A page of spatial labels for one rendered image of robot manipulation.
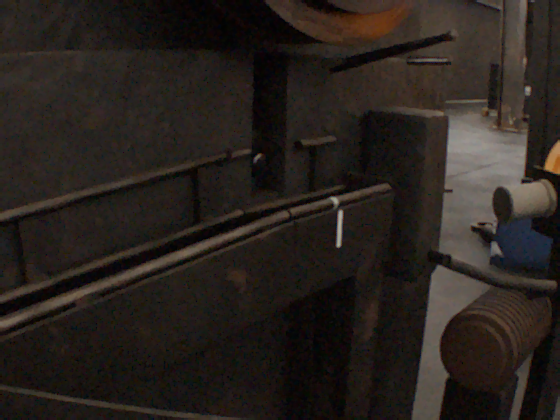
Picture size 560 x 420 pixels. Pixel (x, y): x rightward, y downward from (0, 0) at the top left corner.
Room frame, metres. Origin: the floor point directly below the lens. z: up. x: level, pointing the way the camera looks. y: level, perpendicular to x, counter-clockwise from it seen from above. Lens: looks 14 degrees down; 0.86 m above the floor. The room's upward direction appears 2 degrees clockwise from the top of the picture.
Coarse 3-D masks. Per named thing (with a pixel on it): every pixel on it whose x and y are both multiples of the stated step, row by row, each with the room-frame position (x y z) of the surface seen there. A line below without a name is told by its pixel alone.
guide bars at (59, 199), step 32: (192, 160) 0.62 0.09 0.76; (224, 160) 0.65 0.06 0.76; (320, 160) 0.78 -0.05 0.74; (96, 192) 0.52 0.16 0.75; (320, 192) 0.75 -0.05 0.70; (0, 224) 0.45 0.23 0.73; (32, 224) 0.47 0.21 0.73; (224, 224) 0.62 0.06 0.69; (32, 256) 0.47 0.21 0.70; (128, 256) 0.52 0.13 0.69; (32, 288) 0.45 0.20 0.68
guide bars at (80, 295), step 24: (360, 192) 0.70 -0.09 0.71; (384, 192) 0.74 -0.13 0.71; (288, 216) 0.60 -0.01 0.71; (216, 240) 0.53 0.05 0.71; (240, 240) 0.55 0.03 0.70; (144, 264) 0.47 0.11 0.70; (168, 264) 0.48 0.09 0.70; (96, 288) 0.42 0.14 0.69; (24, 312) 0.38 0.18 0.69; (48, 312) 0.39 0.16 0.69
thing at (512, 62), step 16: (512, 0) 8.93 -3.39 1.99; (512, 16) 8.93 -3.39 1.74; (512, 32) 8.93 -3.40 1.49; (512, 48) 8.92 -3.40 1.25; (512, 64) 8.91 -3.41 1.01; (512, 80) 8.91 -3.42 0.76; (512, 96) 8.90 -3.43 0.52; (512, 112) 8.89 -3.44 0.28; (496, 128) 8.86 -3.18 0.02; (512, 128) 8.88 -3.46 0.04
